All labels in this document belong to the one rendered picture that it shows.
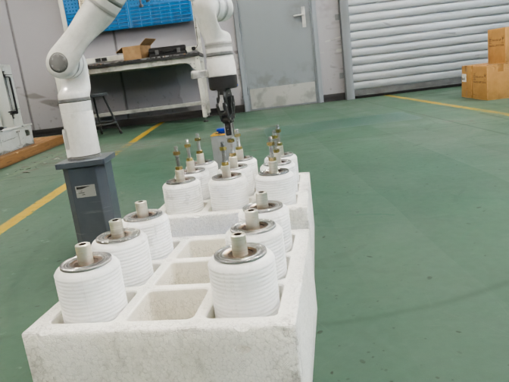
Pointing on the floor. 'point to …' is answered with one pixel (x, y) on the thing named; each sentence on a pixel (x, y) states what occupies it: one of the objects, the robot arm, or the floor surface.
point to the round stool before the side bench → (108, 109)
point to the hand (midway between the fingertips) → (229, 129)
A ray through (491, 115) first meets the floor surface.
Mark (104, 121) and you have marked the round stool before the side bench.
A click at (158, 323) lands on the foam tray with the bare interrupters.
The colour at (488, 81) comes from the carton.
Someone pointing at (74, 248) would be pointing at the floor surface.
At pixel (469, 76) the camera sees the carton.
